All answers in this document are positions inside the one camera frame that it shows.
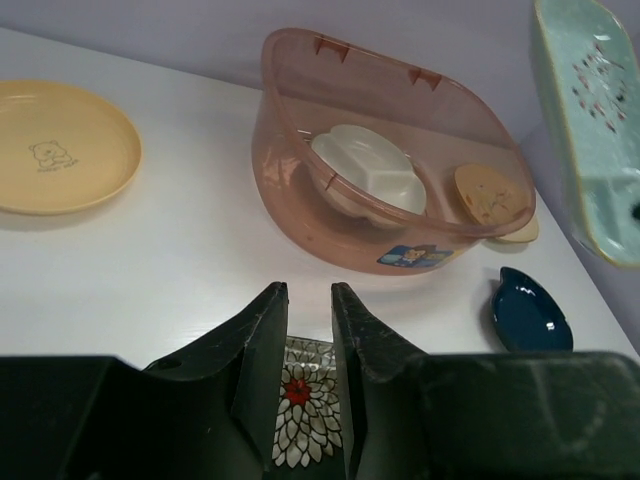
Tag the cream bird pattern plate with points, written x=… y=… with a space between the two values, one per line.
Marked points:
x=489 y=197

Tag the yellow round plastic plate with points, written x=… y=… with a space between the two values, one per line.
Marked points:
x=63 y=149

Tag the white divided round plate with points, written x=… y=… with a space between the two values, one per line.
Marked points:
x=373 y=164

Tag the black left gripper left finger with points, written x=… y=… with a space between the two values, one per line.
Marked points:
x=205 y=411

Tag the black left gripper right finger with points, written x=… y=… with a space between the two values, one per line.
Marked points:
x=408 y=414

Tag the black floral square plate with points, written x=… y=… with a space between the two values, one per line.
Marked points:
x=307 y=442

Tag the dark blue leaf plate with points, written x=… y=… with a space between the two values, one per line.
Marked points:
x=525 y=316

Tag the pink translucent plastic bin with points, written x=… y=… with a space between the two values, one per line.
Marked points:
x=313 y=82

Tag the light green rectangular plate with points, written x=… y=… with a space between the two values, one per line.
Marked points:
x=587 y=80

